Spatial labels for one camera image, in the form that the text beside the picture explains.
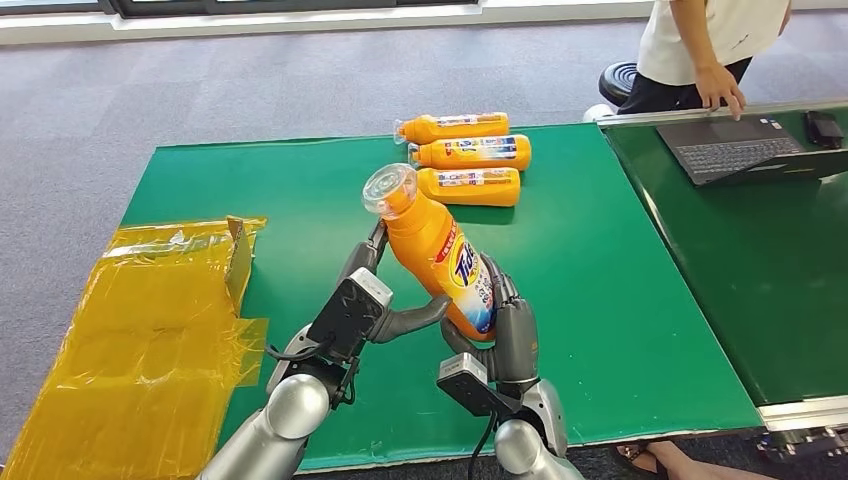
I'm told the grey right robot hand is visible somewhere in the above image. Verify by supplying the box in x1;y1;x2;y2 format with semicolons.
440;252;541;394

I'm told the yellow taped cardboard box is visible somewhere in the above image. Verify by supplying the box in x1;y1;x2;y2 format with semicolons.
3;216;270;480

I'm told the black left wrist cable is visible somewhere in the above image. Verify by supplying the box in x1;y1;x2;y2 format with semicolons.
264;333;362;409

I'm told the black table mechanism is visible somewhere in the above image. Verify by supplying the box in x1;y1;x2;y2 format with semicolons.
757;427;848;465

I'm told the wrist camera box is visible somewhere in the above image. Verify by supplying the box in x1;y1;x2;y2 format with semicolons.
306;267;395;364
437;352;525;419

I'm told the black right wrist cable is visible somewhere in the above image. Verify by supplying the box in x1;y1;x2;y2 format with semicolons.
466;410;499;480

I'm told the small black device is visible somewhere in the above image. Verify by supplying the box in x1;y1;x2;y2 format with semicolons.
804;110;845;150

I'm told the person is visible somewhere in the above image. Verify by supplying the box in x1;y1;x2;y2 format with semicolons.
617;0;794;123

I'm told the green table with metal frame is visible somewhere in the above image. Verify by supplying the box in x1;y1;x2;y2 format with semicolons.
596;99;848;433

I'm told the dark grey laptop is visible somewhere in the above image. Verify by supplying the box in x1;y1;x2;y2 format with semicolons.
657;115;848;187

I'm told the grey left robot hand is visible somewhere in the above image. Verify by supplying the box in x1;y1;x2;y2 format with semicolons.
337;220;454;346

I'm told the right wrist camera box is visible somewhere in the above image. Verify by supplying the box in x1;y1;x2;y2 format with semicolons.
437;352;525;419

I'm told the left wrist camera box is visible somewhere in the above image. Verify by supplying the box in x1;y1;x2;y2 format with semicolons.
306;267;395;364

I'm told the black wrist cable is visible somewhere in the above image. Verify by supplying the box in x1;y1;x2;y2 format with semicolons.
466;410;499;480
264;333;362;409

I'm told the black round stool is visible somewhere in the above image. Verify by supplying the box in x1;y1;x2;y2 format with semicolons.
598;61;639;109

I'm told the orange detergent bottle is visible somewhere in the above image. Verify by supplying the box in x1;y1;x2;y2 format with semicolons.
415;166;523;209
362;162;499;344
394;112;511;146
408;134;533;172

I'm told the green table mat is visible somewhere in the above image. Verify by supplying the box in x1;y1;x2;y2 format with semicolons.
121;122;764;474

